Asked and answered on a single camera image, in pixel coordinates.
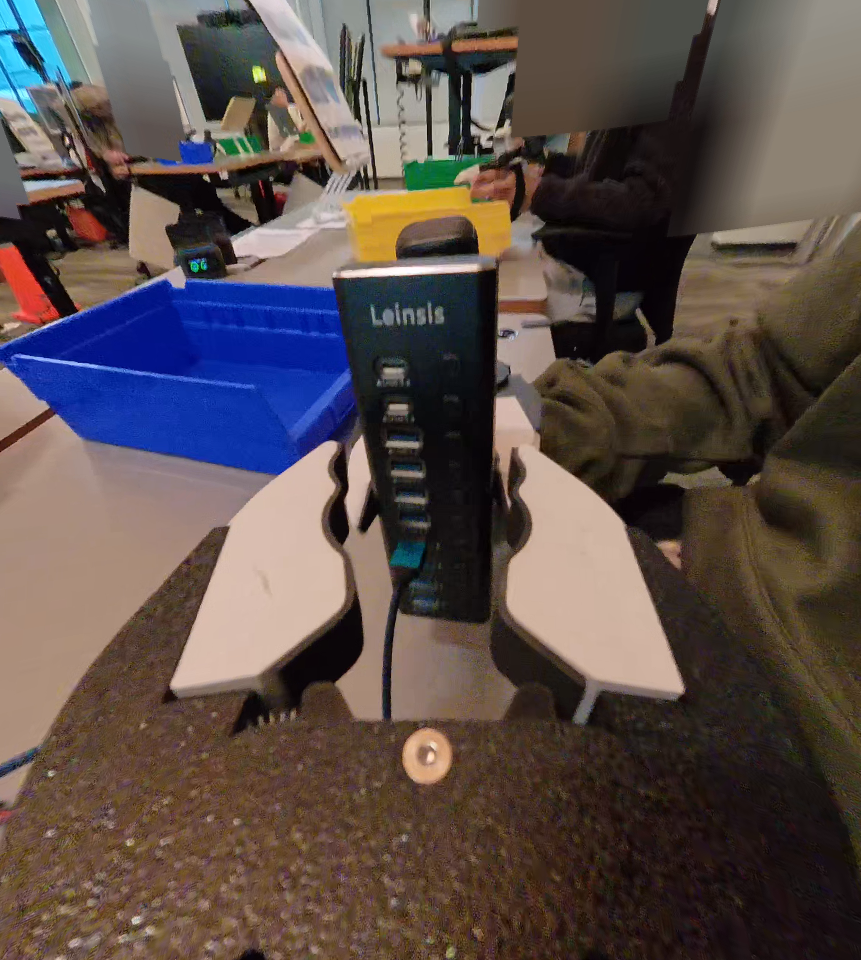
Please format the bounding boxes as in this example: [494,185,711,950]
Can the orange stand foot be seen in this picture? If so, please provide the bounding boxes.
[0,243,64,325]

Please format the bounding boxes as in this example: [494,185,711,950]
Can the white board stand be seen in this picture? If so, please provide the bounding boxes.
[310,161,372,226]

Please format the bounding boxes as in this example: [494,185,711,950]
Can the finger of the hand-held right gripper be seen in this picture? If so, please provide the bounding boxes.
[344,442,384,535]
[492,373,543,455]

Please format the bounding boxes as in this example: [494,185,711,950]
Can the person's right forearm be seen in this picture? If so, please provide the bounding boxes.
[531,210,861,526]

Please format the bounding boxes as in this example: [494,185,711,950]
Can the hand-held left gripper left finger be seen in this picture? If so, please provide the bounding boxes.
[169,441,363,702]

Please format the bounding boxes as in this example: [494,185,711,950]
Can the person's olive sweatshirt torso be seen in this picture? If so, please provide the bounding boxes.
[681,300,861,960]

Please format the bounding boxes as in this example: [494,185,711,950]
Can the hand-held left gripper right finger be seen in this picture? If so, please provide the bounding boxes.
[490,444,685,725]

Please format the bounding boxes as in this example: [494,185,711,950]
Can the blue plastic bin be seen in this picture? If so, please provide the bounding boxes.
[0,277,360,475]

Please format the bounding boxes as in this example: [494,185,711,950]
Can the instruction sheet on wooden board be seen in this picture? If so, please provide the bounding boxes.
[246,0,372,174]

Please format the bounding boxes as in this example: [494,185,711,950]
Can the green plastic bin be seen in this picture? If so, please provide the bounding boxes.
[404,156,499,192]

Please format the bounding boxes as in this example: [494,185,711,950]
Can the black USB hub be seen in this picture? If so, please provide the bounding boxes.
[333,255,499,624]

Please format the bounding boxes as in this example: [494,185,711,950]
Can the braided multi-head charging cable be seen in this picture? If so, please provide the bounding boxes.
[0,543,428,830]

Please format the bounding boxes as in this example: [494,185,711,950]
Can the yellow plastic bin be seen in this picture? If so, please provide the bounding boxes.
[342,187,513,264]

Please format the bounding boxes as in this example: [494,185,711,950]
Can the white paper sheets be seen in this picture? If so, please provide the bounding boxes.
[231,221,349,260]

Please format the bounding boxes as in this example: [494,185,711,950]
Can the black device with green display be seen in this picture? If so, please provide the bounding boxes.
[166,212,238,280]

